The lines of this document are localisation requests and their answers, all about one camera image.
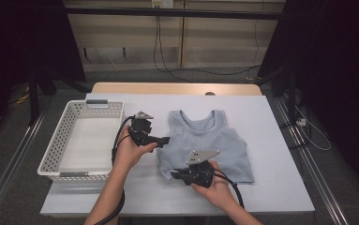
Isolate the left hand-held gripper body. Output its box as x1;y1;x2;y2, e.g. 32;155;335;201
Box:
127;111;157;148

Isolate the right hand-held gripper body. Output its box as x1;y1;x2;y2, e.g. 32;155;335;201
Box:
180;149;221;188

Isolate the light blue knit tank top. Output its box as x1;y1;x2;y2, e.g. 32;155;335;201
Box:
157;109;256;185

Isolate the white perforated plastic basket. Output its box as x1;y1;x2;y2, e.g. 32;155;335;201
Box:
37;98;127;184

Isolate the person's right hand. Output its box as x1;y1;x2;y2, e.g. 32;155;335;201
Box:
189;159;236;211

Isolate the person's left hand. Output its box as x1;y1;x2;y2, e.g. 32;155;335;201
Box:
112;125;158;176

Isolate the black metal stand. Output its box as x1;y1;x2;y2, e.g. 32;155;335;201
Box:
26;62;91;126
255;62;297;123

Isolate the black curtain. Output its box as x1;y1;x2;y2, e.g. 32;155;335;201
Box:
0;0;87;95
258;0;359;201

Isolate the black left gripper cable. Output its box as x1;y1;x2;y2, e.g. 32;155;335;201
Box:
94;115;136;225

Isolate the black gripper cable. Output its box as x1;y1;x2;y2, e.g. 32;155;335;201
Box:
213;172;247;210
94;115;136;225

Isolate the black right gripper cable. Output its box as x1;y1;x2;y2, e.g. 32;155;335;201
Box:
213;172;247;210

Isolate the black power cable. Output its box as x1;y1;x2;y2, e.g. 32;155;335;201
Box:
153;7;197;83
157;7;262;77

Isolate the aluminium frame rail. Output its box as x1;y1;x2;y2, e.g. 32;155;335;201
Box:
0;97;54;225
274;97;350;225

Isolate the white cable with plug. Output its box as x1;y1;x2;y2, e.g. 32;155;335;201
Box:
293;104;333;152

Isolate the yellow cable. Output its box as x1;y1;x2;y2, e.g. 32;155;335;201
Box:
7;83;31;106

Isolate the white wall power socket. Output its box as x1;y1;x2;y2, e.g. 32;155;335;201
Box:
151;0;175;9

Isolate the thin black cable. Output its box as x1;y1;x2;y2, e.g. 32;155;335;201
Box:
246;18;261;83

